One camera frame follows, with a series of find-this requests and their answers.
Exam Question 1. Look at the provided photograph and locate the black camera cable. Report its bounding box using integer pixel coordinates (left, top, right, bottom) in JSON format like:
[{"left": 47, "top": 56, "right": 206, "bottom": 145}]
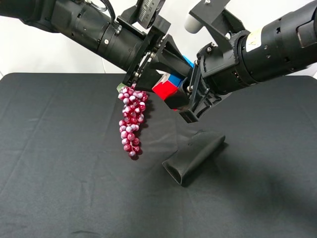
[{"left": 85, "top": 0, "right": 122, "bottom": 32}]

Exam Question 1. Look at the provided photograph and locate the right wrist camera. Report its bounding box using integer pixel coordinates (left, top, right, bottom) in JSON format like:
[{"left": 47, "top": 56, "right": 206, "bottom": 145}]
[{"left": 184, "top": 11, "right": 203, "bottom": 34}]

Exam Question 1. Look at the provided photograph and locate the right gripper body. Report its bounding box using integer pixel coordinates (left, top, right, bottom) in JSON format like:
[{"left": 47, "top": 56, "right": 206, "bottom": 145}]
[{"left": 179, "top": 30, "right": 244, "bottom": 123}]

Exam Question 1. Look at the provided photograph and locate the black glasses case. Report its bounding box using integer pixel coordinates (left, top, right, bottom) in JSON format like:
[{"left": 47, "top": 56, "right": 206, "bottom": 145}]
[{"left": 162, "top": 130, "right": 225, "bottom": 185}]

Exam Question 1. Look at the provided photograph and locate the red grape bunch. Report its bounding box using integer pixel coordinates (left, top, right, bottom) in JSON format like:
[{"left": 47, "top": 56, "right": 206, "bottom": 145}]
[{"left": 117, "top": 84, "right": 149, "bottom": 160}]

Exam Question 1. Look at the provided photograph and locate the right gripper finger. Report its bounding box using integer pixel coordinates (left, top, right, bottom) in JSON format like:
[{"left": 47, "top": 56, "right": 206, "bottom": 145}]
[{"left": 164, "top": 83, "right": 190, "bottom": 110}]

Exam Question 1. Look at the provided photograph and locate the colourful puzzle cube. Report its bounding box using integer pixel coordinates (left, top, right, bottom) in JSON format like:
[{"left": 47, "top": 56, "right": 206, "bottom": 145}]
[{"left": 152, "top": 73, "right": 184, "bottom": 101}]

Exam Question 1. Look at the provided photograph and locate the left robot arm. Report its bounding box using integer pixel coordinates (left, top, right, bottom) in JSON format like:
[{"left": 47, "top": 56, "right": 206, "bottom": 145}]
[{"left": 0, "top": 0, "right": 192, "bottom": 91}]

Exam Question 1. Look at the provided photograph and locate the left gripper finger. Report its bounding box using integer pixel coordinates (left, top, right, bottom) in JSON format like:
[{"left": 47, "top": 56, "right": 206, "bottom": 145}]
[
  {"left": 153, "top": 34, "right": 192, "bottom": 78},
  {"left": 135, "top": 68, "right": 162, "bottom": 92}
]

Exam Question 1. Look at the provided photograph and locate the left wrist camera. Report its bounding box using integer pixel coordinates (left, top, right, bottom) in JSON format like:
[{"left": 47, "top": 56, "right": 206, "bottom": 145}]
[{"left": 137, "top": 0, "right": 165, "bottom": 29}]

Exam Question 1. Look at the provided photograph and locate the black tablecloth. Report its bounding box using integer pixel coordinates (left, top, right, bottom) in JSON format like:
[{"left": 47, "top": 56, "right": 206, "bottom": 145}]
[{"left": 0, "top": 73, "right": 317, "bottom": 238}]

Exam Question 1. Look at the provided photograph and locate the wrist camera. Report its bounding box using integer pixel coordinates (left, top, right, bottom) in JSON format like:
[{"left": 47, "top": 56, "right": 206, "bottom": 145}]
[
  {"left": 137, "top": 0, "right": 165, "bottom": 29},
  {"left": 184, "top": 11, "right": 203, "bottom": 34}
]

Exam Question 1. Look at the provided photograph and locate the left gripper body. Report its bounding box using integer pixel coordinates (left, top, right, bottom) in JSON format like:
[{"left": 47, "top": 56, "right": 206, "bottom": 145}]
[{"left": 117, "top": 15, "right": 170, "bottom": 87}]

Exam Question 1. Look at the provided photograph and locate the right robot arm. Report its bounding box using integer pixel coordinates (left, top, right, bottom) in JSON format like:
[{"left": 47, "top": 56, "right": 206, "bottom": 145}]
[{"left": 165, "top": 0, "right": 317, "bottom": 123}]

